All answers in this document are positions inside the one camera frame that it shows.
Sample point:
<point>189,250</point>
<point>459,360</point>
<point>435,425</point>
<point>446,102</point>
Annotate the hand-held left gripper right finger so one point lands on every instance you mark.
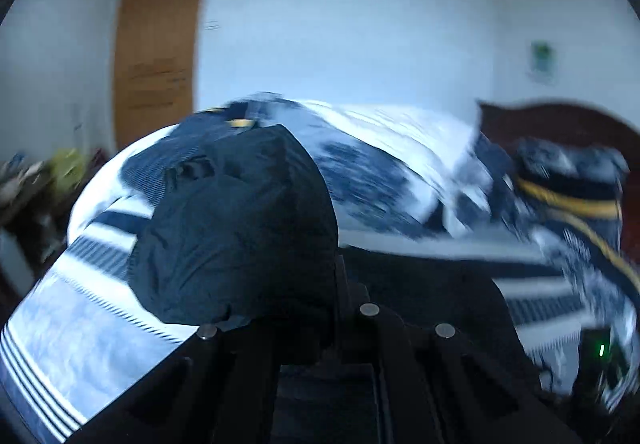
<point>361,341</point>

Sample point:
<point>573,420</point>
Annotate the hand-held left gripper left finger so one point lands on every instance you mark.
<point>235,374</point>

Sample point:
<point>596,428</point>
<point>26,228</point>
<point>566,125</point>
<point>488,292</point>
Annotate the dark navy jacket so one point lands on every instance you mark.
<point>240,224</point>

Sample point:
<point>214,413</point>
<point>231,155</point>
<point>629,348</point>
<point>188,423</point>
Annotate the cluttered side table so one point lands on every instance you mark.
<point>25,209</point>

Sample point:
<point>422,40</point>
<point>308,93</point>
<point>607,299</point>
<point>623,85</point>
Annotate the brown wooden door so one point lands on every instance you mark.
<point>155,49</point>

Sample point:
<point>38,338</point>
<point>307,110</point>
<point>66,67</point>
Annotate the yellow green bag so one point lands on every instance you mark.
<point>67,169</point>

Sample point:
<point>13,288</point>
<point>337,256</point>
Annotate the bed with striped sheet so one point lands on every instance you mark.
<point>75,324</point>

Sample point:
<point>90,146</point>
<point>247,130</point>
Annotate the wall light switch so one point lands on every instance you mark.
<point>212,25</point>

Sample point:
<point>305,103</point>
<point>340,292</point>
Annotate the dark wooden headboard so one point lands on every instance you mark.
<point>555,121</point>

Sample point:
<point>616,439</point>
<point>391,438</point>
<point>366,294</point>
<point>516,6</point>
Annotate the patterned quilt with yellow stripe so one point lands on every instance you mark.
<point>595,264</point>

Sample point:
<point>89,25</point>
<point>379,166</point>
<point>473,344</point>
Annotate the green wall sticker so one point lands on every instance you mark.
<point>541,59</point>

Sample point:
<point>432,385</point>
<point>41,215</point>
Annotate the patterned pillow with yellow stripe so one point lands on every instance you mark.
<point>570,174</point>

